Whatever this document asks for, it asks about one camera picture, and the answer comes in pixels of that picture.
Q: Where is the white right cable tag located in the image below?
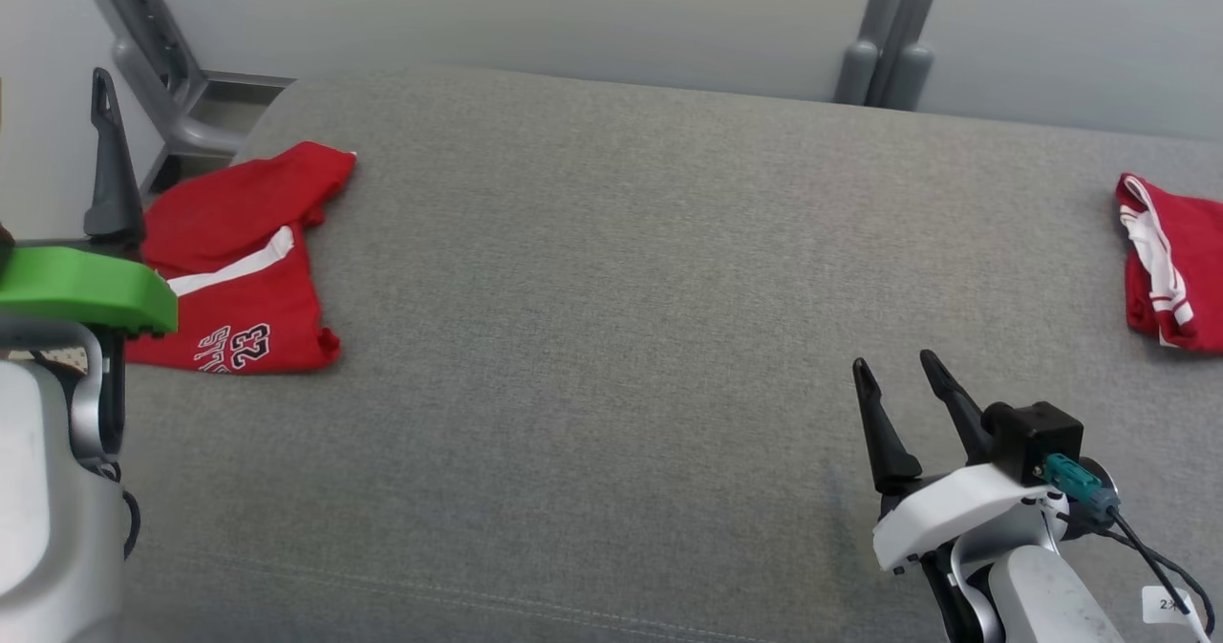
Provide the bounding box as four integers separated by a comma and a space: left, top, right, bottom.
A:
1143, 586, 1201, 626

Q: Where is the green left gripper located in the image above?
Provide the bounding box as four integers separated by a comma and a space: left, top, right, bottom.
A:
0, 68, 180, 459

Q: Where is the red shorts white stripe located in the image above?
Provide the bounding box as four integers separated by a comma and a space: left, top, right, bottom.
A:
124, 140, 357, 375

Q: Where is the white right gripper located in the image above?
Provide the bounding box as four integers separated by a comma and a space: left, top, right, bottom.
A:
852, 350, 1070, 643

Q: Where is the grey double metal post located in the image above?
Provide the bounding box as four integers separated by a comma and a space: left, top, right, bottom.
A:
834, 0, 951, 112

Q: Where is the red white basketball jersey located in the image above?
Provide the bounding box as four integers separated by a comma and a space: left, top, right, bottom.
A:
1115, 173, 1223, 354

